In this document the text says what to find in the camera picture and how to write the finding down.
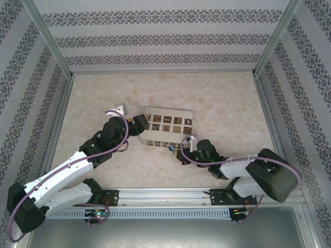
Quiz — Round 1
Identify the white box with picture tiles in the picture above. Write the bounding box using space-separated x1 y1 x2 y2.
138 106 194 150

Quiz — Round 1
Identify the small green-lit circuit board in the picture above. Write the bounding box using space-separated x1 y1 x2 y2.
231 207 249 222
84 210 109 218

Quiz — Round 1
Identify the grey metal sheet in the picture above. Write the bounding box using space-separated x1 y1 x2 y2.
25 206 318 248

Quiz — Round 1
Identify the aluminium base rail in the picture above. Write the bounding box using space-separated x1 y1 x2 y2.
103 188 305 207

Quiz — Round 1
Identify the grey slotted cable duct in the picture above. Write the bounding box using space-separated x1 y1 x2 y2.
48 207 231 221

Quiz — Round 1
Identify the aluminium side rail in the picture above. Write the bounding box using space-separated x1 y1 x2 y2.
252 72 307 197

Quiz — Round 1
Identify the aluminium frame post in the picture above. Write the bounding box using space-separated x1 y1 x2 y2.
252 0 303 78
21 0 76 78

